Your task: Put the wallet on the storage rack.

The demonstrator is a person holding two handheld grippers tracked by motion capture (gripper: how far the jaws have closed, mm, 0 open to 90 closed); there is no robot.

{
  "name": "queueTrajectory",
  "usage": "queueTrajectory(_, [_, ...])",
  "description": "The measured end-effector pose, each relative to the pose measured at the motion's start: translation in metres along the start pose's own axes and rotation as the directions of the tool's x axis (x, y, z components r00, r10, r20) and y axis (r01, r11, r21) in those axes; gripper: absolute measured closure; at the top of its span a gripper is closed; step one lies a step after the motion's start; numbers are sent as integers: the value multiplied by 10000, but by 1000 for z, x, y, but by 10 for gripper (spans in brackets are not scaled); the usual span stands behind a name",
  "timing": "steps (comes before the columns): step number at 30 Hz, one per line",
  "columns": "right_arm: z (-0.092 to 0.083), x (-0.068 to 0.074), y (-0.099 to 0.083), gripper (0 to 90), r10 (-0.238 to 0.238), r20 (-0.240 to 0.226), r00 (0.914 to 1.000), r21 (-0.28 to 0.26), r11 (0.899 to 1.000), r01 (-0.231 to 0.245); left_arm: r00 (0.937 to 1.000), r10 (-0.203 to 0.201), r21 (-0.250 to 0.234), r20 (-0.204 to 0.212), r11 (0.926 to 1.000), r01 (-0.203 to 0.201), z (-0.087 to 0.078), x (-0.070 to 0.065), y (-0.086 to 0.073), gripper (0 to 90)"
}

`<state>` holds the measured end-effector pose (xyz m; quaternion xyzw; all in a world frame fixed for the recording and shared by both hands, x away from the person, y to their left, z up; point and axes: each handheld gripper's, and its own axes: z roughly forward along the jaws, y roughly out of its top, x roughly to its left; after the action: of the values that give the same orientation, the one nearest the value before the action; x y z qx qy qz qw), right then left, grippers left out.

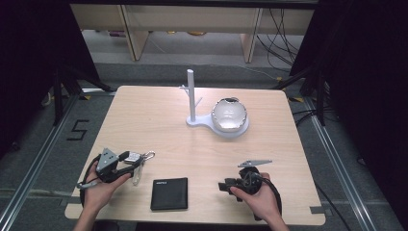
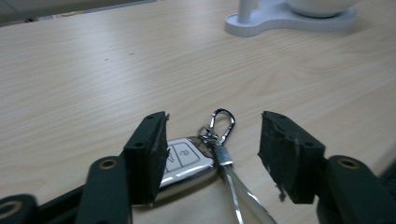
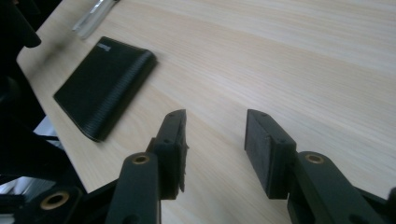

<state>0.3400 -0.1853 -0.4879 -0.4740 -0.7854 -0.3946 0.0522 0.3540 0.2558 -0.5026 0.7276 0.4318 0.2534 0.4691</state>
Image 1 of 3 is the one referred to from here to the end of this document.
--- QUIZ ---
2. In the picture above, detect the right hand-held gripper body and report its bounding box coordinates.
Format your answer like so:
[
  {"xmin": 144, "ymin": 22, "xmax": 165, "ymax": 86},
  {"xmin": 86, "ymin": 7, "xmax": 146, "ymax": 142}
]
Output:
[{"xmin": 236, "ymin": 159, "xmax": 273, "ymax": 196}]

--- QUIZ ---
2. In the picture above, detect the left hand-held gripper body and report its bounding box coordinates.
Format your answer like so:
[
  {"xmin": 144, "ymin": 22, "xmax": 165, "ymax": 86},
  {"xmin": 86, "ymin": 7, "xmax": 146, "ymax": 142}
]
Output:
[{"xmin": 95, "ymin": 147, "xmax": 125, "ymax": 184}]

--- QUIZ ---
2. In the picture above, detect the black square box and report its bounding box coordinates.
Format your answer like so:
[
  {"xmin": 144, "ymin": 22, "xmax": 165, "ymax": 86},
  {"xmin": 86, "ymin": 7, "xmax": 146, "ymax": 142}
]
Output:
[{"xmin": 149, "ymin": 177, "xmax": 190, "ymax": 212}]

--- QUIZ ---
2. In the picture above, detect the white bowl with silver rim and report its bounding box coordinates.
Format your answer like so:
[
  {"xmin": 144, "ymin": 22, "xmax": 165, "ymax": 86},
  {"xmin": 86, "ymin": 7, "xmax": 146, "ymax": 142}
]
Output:
[{"xmin": 211, "ymin": 97, "xmax": 248, "ymax": 133}]

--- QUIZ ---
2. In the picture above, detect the white key stand with hooks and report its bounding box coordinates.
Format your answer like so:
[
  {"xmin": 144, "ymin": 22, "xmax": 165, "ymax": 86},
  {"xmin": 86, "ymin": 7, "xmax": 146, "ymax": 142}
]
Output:
[{"xmin": 179, "ymin": 68, "xmax": 250, "ymax": 140}]

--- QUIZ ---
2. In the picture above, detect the person's right hand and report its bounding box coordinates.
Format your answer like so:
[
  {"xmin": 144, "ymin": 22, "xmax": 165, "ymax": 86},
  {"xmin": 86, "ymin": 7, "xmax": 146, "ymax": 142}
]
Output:
[{"xmin": 230, "ymin": 172, "xmax": 284, "ymax": 223}]

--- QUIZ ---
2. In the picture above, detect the person's left hand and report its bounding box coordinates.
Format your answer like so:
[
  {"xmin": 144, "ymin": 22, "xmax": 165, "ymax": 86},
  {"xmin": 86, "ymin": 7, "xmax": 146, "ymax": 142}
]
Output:
[{"xmin": 82, "ymin": 163, "xmax": 133, "ymax": 215}]

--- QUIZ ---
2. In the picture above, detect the black metal stand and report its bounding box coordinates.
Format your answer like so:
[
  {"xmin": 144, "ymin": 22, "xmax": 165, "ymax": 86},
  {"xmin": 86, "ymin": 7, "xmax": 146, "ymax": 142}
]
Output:
[
  {"xmin": 271, "ymin": 68, "xmax": 329, "ymax": 127},
  {"xmin": 52, "ymin": 63, "xmax": 114, "ymax": 127}
]

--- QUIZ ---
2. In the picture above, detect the black curtain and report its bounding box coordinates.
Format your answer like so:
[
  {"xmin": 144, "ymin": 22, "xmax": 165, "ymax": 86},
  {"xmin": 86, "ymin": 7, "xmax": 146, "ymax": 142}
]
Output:
[
  {"xmin": 290, "ymin": 0, "xmax": 408, "ymax": 223},
  {"xmin": 0, "ymin": 0, "xmax": 112, "ymax": 159}
]

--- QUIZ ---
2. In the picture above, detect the aluminium floor rail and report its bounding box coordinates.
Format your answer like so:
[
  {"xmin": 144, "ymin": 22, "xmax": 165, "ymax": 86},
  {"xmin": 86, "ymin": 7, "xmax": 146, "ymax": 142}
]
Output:
[
  {"xmin": 0, "ymin": 91, "xmax": 82, "ymax": 231},
  {"xmin": 302, "ymin": 95, "xmax": 380, "ymax": 231}
]

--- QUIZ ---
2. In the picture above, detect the black floor cable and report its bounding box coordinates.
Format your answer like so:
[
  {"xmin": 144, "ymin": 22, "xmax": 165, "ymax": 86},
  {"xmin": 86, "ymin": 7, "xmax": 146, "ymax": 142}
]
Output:
[{"xmin": 313, "ymin": 181, "xmax": 354, "ymax": 231}]

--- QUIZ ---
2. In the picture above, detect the bundle of black floor cables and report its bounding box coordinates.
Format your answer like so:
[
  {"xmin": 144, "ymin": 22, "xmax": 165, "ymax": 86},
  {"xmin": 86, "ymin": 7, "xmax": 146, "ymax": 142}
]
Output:
[{"xmin": 256, "ymin": 8, "xmax": 306, "ymax": 73}]

